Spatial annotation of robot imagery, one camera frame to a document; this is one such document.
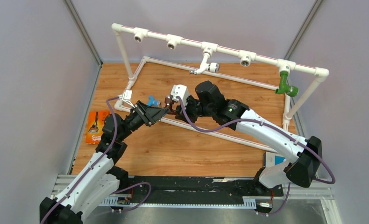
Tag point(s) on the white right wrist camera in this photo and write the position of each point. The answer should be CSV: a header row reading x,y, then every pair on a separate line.
x,y
179,91

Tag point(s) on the white PVC pipe frame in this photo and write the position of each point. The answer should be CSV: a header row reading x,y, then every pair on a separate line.
x,y
246,57

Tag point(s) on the orange razor package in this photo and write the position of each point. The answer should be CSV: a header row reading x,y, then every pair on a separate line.
x,y
94,126

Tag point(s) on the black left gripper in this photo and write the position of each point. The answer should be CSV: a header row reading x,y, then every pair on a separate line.
x,y
149,115

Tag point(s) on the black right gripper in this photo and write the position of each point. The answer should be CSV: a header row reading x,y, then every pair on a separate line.
x,y
192,119

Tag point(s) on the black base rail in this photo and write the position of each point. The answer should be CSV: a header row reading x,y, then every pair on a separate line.
x,y
195,190

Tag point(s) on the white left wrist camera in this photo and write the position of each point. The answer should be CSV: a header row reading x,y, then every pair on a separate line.
x,y
126,97

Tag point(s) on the blue water faucet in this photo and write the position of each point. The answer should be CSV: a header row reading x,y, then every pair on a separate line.
x,y
153,102

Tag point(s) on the green water faucet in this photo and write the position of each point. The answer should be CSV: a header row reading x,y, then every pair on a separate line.
x,y
284,87

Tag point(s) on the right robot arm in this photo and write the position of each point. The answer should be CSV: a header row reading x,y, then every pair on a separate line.
x,y
302,155

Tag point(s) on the brown water faucet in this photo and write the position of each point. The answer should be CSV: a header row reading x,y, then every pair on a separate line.
x,y
168,103

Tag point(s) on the blue white box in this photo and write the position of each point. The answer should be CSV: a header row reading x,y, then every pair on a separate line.
x,y
271,159

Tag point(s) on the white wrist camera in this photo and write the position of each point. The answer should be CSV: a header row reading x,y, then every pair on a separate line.
x,y
126,97
179,91

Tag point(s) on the white water faucet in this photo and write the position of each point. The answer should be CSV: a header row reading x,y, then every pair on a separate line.
x,y
205,66

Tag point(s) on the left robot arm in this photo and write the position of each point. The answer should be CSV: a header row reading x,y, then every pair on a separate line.
x,y
100,177

